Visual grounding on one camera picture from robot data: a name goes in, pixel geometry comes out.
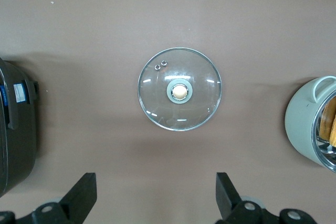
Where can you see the yellow corn cob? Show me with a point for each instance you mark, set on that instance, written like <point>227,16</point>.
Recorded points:
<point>334,132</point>

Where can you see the black rice cooker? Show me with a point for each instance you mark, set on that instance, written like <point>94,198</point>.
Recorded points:
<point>18,129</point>

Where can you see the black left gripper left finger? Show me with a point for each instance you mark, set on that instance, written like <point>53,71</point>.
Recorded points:
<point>76,197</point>

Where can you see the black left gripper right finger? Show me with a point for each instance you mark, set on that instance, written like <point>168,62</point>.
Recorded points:
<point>228,200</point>

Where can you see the glass pot lid with knob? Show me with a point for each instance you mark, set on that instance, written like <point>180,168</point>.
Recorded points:
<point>181,93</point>

